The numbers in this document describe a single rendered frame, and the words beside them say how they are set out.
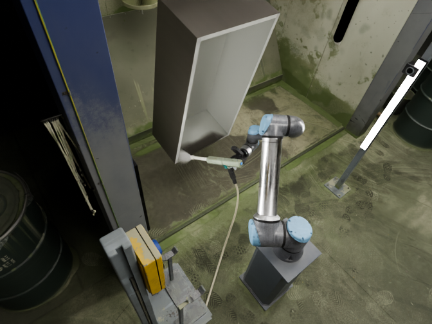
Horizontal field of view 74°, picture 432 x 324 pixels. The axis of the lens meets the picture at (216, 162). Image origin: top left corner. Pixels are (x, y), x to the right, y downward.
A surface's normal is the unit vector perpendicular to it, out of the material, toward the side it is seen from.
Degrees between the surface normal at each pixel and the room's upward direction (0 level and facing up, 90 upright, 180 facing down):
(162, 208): 0
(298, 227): 5
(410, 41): 90
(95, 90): 90
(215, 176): 0
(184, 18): 12
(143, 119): 57
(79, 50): 90
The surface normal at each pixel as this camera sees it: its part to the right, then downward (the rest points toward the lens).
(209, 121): 0.21, -0.51
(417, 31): -0.79, 0.42
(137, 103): 0.54, 0.18
